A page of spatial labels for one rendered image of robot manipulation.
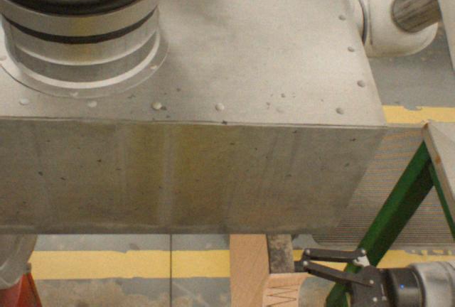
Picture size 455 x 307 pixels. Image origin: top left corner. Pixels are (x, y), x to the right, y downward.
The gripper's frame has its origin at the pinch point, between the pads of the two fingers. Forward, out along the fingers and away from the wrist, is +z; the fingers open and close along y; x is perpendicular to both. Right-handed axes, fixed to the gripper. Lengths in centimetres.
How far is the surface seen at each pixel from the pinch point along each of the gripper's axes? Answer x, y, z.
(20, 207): 44, -3, 27
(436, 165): -15, 29, -39
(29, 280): -47, 17, 46
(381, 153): -117, 85, -74
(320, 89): 53, 1, 6
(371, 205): -113, 61, -63
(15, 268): 22.6, -1.4, 32.3
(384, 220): -46, 29, -39
